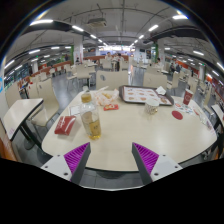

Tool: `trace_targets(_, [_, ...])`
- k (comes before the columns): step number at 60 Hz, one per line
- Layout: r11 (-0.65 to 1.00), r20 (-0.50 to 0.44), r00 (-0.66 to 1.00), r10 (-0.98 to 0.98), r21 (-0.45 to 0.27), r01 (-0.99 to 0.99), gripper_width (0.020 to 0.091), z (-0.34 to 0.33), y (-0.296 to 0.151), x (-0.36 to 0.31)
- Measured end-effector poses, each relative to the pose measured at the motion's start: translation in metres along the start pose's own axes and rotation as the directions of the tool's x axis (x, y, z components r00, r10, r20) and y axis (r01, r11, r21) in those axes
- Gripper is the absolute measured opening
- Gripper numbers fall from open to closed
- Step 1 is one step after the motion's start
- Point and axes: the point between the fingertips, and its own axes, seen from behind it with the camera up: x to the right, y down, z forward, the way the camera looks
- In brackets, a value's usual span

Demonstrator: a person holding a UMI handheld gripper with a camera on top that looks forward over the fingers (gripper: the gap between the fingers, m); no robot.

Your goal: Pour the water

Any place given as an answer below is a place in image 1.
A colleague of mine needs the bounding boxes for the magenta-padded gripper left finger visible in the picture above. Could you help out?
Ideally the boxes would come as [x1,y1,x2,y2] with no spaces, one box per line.
[40,142,92,186]

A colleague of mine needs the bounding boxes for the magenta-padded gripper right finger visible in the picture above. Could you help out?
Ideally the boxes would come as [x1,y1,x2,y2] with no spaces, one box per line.
[131,142,183,186]

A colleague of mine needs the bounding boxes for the clear bottle with yellow drink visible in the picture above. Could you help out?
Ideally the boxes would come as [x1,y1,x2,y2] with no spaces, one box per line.
[79,90,102,141]

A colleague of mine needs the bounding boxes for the red pouch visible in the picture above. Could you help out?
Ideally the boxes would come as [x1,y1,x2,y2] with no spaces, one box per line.
[54,115,78,136]

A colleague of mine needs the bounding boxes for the white paper slip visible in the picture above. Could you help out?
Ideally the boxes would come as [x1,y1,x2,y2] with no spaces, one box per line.
[68,103,83,117]

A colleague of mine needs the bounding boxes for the flat round red coaster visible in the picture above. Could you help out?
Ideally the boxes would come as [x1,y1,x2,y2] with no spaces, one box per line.
[171,110,184,121]

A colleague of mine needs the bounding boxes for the white patterned mug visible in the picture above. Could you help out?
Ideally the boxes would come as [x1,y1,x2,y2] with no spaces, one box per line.
[144,98,160,116]

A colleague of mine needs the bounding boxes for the small red sauce packet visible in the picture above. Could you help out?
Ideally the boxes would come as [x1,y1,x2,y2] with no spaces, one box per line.
[103,103,120,112]

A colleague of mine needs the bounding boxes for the dark food tray, paper liner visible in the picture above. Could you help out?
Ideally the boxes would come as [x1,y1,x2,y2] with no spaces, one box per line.
[118,84,175,107]

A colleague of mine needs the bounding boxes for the clear plastic packet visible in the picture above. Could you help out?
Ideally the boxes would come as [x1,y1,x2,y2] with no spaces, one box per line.
[199,113,214,131]

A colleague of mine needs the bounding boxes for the white neighbouring table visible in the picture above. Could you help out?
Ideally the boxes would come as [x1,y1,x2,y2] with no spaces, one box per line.
[1,97,45,141]
[210,103,224,128]

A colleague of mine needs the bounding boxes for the clear plastic bag with food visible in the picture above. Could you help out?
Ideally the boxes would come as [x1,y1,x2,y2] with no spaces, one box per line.
[93,87,120,107]

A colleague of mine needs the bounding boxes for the white paper napkin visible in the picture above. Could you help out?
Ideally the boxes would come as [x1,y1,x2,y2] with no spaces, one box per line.
[155,85,168,96]

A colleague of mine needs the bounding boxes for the red paper cup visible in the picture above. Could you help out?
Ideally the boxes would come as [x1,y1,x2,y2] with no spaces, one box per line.
[182,88,195,106]

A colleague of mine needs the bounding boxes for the beige canteen chairs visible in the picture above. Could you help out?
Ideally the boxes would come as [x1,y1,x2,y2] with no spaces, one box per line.
[4,59,224,128]

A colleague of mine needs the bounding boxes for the ceiling air conditioner unit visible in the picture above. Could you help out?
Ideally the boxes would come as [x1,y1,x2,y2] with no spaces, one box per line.
[86,17,108,28]

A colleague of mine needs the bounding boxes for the ceiling strip lights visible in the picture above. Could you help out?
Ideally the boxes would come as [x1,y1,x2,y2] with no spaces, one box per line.
[3,13,224,81]

